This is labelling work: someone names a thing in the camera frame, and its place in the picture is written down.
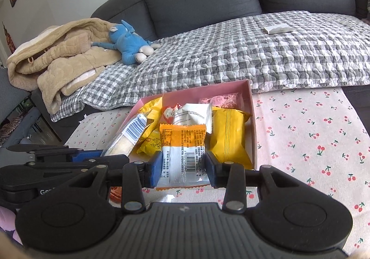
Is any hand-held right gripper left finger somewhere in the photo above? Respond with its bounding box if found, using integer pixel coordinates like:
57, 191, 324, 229
65, 151, 163, 213

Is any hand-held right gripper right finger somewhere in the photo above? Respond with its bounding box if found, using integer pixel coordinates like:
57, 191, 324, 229
204, 151, 307, 213

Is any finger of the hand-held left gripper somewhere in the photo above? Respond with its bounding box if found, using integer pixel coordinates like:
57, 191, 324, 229
25, 154, 130, 174
7, 145, 103, 159

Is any small yellow snack packet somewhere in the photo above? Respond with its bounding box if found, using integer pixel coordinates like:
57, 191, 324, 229
136, 129, 163, 154

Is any orange white snack packet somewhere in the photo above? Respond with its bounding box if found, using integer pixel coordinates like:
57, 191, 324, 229
156, 124, 211, 190

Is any clear rice cracker packet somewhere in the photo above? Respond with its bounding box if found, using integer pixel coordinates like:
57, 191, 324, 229
102, 113, 148, 158

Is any red snack packet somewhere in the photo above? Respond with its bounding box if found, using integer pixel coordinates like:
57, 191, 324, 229
163, 104, 182, 125

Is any white black-text snack packet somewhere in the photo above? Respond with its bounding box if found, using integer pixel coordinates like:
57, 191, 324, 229
173, 103, 213, 134

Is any crinkled gold yellow snack packet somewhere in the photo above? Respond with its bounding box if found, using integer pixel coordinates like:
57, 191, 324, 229
139, 97, 164, 135

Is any pink snack packet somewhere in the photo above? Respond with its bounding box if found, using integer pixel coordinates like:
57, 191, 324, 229
199, 92, 244, 110

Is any pink cardboard box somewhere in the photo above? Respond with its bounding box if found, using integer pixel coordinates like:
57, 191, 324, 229
127, 80, 258, 171

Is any purple plush toy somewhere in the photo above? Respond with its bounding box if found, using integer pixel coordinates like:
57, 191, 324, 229
0, 207, 18, 232

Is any large yellow snack packet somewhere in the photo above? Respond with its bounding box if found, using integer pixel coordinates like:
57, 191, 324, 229
207, 106, 253, 170

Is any grey chair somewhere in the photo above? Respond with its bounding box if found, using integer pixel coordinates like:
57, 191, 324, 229
0, 67, 62, 147

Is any cherry print tablecloth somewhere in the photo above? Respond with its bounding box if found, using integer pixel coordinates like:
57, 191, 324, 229
6, 87, 370, 256

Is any beige fleece jacket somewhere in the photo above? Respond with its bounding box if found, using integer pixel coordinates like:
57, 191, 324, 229
6, 18, 122, 115

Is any blue plush toy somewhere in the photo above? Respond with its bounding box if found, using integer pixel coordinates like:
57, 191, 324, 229
91, 20, 162, 65

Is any grey checked blanket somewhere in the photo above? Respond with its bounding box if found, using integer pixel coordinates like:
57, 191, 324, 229
50, 10, 370, 123

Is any small white box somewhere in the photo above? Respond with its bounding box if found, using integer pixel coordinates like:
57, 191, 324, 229
264, 23, 296, 35

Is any red wall ornament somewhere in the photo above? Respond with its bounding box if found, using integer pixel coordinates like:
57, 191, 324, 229
1, 22, 15, 54

